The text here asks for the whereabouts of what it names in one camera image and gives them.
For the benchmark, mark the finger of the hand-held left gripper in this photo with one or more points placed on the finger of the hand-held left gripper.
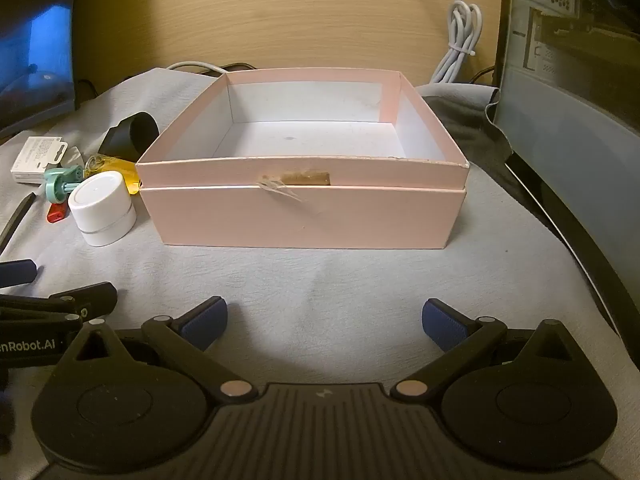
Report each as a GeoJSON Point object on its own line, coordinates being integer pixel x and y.
{"type": "Point", "coordinates": [17, 272]}
{"type": "Point", "coordinates": [75, 305]}

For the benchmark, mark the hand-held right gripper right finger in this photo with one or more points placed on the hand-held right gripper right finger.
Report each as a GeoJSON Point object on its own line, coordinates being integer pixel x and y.
{"type": "Point", "coordinates": [442, 325]}

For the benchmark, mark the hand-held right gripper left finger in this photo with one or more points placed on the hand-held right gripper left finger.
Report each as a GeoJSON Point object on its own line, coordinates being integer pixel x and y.
{"type": "Point", "coordinates": [205, 324]}

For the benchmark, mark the black pen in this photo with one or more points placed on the black pen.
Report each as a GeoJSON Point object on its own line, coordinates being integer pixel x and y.
{"type": "Point", "coordinates": [19, 220]}

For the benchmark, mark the teal plastic roller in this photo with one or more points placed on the teal plastic roller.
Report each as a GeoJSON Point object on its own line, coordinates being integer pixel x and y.
{"type": "Point", "coordinates": [56, 183]}

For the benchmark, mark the white round jar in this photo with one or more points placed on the white round jar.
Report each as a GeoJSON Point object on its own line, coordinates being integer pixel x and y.
{"type": "Point", "coordinates": [100, 205]}

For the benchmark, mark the white hang-tab packet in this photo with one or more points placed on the white hang-tab packet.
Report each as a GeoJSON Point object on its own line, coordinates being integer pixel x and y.
{"type": "Point", "coordinates": [35, 160]}

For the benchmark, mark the pink cardboard box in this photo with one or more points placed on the pink cardboard box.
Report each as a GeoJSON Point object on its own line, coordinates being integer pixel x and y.
{"type": "Point", "coordinates": [310, 215]}

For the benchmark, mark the black tape roll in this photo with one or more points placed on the black tape roll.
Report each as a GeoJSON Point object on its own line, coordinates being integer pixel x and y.
{"type": "Point", "coordinates": [119, 141]}

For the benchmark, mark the red plastic clip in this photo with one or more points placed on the red plastic clip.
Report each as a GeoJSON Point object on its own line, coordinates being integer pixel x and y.
{"type": "Point", "coordinates": [56, 213]}

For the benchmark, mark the grey table cloth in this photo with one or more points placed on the grey table cloth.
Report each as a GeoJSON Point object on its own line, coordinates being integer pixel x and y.
{"type": "Point", "coordinates": [320, 280]}

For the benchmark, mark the dark grey cloth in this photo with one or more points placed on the dark grey cloth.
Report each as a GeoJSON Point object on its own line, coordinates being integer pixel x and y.
{"type": "Point", "coordinates": [465, 125]}

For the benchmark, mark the computer monitor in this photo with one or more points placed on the computer monitor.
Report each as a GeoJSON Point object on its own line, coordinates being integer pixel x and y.
{"type": "Point", "coordinates": [35, 40]}

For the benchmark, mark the glass-sided computer case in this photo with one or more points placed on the glass-sided computer case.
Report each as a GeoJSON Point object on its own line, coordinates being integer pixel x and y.
{"type": "Point", "coordinates": [575, 110]}

